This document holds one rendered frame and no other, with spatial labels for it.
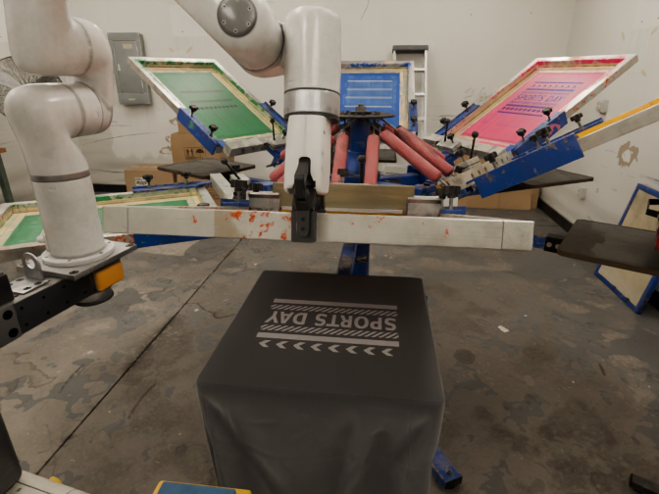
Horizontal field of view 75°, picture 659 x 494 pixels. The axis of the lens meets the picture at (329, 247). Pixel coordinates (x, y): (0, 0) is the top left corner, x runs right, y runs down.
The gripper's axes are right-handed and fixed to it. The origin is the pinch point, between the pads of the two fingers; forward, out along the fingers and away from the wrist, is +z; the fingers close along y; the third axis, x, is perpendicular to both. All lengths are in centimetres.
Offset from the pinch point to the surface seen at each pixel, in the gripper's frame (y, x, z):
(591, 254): -82, 75, 11
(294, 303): -41.8, -10.2, 20.8
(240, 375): -15.1, -14.9, 28.2
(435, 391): -15.1, 20.4, 28.5
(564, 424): -136, 96, 94
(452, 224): 1.7, 18.9, -1.7
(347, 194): -56, 1, -6
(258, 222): 1.8, -6.8, -1.2
